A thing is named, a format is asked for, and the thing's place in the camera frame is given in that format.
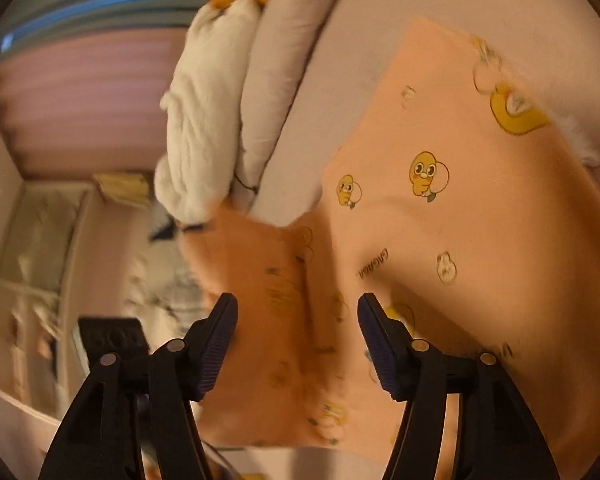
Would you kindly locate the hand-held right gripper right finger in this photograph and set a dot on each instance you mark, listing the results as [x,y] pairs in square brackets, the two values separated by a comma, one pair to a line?
[380,350]

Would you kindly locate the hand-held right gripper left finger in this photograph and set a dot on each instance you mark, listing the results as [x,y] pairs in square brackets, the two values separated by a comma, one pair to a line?
[220,345]

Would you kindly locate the orange duck print shirt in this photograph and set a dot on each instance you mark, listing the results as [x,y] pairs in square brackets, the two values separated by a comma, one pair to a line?
[455,210]

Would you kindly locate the white cabinet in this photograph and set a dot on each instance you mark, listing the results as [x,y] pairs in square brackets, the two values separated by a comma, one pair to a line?
[40,260]

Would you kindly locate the yellow tasselled curtain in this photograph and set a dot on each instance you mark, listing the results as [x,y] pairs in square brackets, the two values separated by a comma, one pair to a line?
[122,187]

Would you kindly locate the pink curtain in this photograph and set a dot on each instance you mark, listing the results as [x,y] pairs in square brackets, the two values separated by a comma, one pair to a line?
[80,110]

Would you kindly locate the white fluffy garment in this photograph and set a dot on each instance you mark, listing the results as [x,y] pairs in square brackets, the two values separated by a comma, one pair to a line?
[205,110]

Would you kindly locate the grey duvet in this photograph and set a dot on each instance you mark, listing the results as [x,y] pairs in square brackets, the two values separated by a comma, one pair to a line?
[280,85]

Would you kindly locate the bed with lavender sheet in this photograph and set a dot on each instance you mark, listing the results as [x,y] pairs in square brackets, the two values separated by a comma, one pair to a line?
[370,35]

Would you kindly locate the teal curtain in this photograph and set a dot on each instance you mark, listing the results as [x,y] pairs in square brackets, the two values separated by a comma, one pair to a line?
[105,5]

